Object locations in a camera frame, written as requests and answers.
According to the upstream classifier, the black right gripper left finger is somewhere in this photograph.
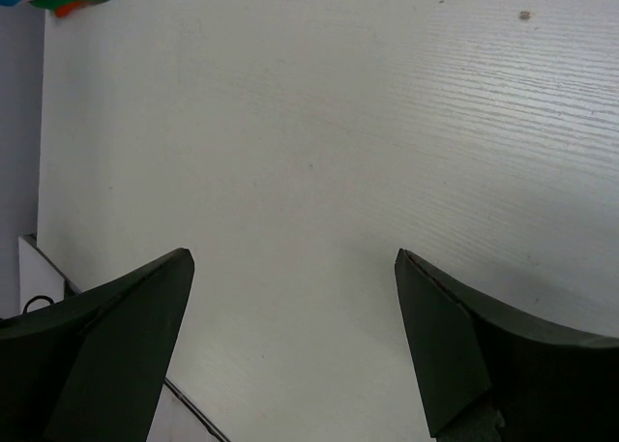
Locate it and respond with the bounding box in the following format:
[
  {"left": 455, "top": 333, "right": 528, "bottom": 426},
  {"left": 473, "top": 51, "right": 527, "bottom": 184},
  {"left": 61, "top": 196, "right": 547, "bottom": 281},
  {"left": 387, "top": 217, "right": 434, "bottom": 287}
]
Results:
[{"left": 1, "top": 249, "right": 194, "bottom": 442}]

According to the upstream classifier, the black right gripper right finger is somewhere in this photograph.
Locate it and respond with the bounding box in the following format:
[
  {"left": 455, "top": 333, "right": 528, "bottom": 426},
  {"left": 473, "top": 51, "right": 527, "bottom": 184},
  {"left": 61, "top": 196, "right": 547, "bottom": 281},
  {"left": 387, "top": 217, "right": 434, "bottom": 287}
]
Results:
[{"left": 395, "top": 250, "right": 618, "bottom": 441}]

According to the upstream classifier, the red folded t shirt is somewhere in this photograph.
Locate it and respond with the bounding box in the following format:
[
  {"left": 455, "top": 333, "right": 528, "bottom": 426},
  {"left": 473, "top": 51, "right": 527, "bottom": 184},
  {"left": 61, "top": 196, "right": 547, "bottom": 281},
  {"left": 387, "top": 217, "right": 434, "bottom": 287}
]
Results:
[{"left": 53, "top": 0, "right": 90, "bottom": 18}]

